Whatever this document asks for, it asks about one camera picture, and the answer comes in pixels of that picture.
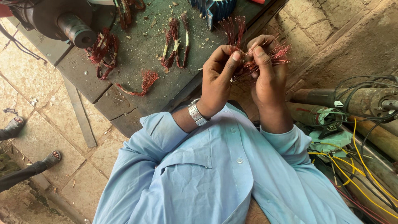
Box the person's left hand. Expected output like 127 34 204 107
198 45 243 119

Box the looped copper coil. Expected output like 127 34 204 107
113 0 147 30

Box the rusty taped pump motor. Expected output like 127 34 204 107
286 102 344 127

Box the bent frayed copper wire piece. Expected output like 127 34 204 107
115 69 160 97

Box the silver metal wristwatch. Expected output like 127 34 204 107
187 99 211 127

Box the flat grey metal bar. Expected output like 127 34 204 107
61 73 97 148

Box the grey steel pipe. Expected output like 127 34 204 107
341 124 398 190

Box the brown rusty pipe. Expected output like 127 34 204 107
348 115 398 161

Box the black cable bundle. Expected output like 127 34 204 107
306 75 398 212

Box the blue finned motor housing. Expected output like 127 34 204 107
188 0 237 32

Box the light blue shirt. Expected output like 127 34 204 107
93 103 363 224

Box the copper coil with white tape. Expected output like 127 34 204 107
160 29 173 71
179 11 190 68
169 18 181 68

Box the dark electric motor with shaft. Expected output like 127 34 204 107
8 0 97 49

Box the black sandal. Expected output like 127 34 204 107
41 151 62 170
4 116 25 137

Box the tangled copper coil heap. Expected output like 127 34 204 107
85 27 119 81

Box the yellow cable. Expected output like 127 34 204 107
308 118 398 219

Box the frayed copper wire bundle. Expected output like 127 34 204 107
218 15 292 83

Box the pale green cloth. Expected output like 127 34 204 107
307 129 354 163

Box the thin black cable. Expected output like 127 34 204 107
0 22 48 65

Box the person's right hand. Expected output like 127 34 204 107
247 34 295 116

